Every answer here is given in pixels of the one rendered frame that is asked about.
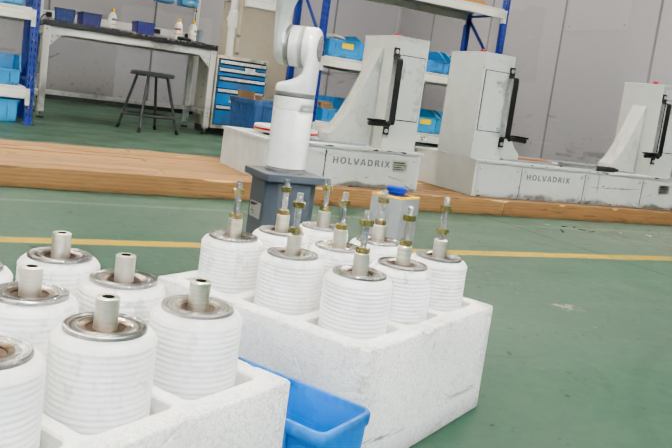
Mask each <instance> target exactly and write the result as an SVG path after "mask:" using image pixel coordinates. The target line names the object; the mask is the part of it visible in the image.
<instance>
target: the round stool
mask: <svg viewBox="0 0 672 448"><path fill-rule="evenodd" d="M130 73H131V74H136V75H135V77H134V80H133V83H132V85H131V88H130V90H129V93H128V96H127V98H126V101H125V103H124V106H123V109H122V111H121V114H120V116H119V119H118V122H117V123H116V126H115V127H119V125H120V122H121V119H122V117H123V114H127V115H133V116H139V117H140V119H139V125H138V128H137V133H140V132H141V125H142V119H143V117H147V118H153V130H156V119H167V120H173V124H174V130H175V131H174V132H175V135H179V134H178V131H177V125H176V117H175V112H174V106H173V100H172V94H171V88H170V82H169V79H174V77H175V76H174V75H172V74H165V73H158V72H150V71H143V70H135V69H131V70H130ZM138 75H141V76H147V79H146V84H145V90H144V96H143V102H142V107H141V111H130V110H125V109H126V106H127V104H128V101H129V98H130V96H131V93H132V91H133V88H134V86H135V83H136V80H137V78H138ZM150 77H155V87H154V113H150V112H144V107H145V102H146V96H147V90H148V84H149V79H150ZM158 78H163V79H166V81H167V87H168V93H169V99H170V105H171V112H172V116H170V115H164V114H157V113H156V110H157V81H158ZM136 113H138V114H136ZM143 114H147V115H143ZM151 115H154V116H151ZM160 116H162V117H160Z"/></svg>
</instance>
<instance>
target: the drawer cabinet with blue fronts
mask: <svg viewBox="0 0 672 448"><path fill-rule="evenodd" d="M268 64H269V62H265V61H258V60H251V59H245V58H238V57H232V56H225V55H218V54H216V62H215V71H214V80H213V89H212V98H211V106H210V115H209V124H208V128H206V130H205V132H207V133H208V134H215V135H223V132H224V128H222V125H224V126H229V115H230V103H231V101H229V99H230V95H232V96H238V91H237V89H240V90H246V91H253V92H255V95H259V96H263V99H264V97H265V89H266V81H267V72H268ZM207 68H208V66H207V65H206V63H205V62H204V61H203V59H202V58H201V57H200V56H199V61H198V70H197V80H196V89H195V98H194V107H195V108H198V109H202V110H203V104H204V95H205V86H206V77H207ZM192 122H194V123H195V126H194V129H197V130H200V131H202V132H203V128H202V127H201V122H202V114H198V113H195V112H193V116H192Z"/></svg>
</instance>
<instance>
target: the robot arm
mask: <svg viewBox="0 0 672 448"><path fill-rule="evenodd" d="M297 2H298V0H276V15H275V27H274V42H273V51H274V58H275V60H276V62H277V63H278V64H281V65H286V66H293V67H301V68H303V70H302V73H301V74H300V75H299V76H297V77H295V78H293V79H290V80H286V81H281V82H278V83H277V84H276V86H275V93H274V94H275V95H274V102H273V110H272V118H271V126H270V135H269V143H268V151H267V159H266V167H265V170H268V171H271V172H276V173H282V174H291V175H305V170H306V163H307V156H308V148H309V140H310V133H311V125H312V117H313V109H314V101H315V100H314V99H315V94H316V88H317V81H318V74H319V69H320V63H321V59H322V53H323V45H324V36H323V32H322V30H321V29H319V28H316V27H309V26H300V25H292V14H293V10H294V8H295V5H296V3H297Z"/></svg>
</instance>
